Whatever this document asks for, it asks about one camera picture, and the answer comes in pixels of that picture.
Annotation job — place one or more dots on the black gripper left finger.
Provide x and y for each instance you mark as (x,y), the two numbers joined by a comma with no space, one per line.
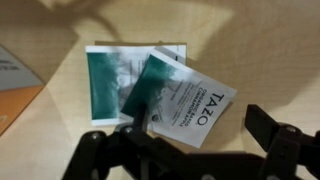
(100,150)

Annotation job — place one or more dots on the white green Tazo tea packet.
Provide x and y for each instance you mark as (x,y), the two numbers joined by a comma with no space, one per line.
(103,86)
(186,100)

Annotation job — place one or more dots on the white Tazo tea box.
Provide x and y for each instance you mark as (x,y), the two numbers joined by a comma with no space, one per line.
(16,90)

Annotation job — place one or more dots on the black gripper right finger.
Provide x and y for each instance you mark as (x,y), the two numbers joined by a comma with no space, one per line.
(276,146)

